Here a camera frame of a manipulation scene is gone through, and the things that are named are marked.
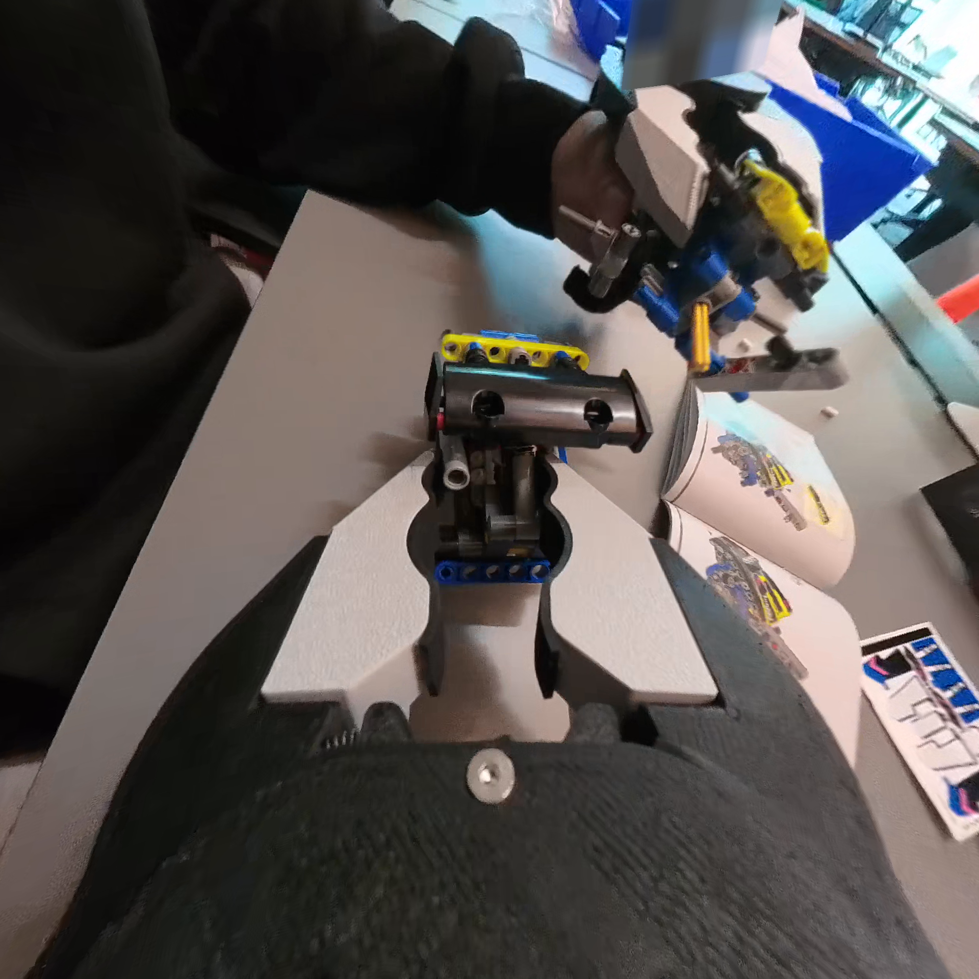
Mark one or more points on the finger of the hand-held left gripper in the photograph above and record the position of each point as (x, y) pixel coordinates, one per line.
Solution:
(661, 153)
(792, 141)

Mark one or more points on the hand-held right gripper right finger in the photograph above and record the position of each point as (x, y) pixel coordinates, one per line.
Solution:
(635, 619)

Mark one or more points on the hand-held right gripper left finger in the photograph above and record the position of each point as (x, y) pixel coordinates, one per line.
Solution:
(344, 612)

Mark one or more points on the yellow black toy brick model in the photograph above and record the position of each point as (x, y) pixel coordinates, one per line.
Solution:
(784, 206)

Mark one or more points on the black cylinder toy brick model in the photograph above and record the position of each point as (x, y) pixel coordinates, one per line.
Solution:
(535, 413)

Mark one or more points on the person's left forearm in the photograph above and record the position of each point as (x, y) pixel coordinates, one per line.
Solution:
(382, 99)

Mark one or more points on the person's left hand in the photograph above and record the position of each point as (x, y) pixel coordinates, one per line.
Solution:
(589, 176)

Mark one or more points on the blue storage bin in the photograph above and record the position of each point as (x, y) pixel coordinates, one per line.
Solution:
(864, 168)
(600, 23)

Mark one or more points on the toy brick instruction booklet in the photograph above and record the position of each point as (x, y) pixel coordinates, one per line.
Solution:
(765, 489)

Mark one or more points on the red plastic object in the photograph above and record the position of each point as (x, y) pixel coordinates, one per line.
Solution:
(962, 300)

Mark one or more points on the sticker sheet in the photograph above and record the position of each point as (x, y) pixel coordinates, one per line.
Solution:
(925, 726)

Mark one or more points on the black flat object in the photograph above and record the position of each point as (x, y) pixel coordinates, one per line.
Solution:
(956, 528)

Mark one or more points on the person's black clothing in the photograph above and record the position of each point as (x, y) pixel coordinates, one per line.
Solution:
(92, 344)

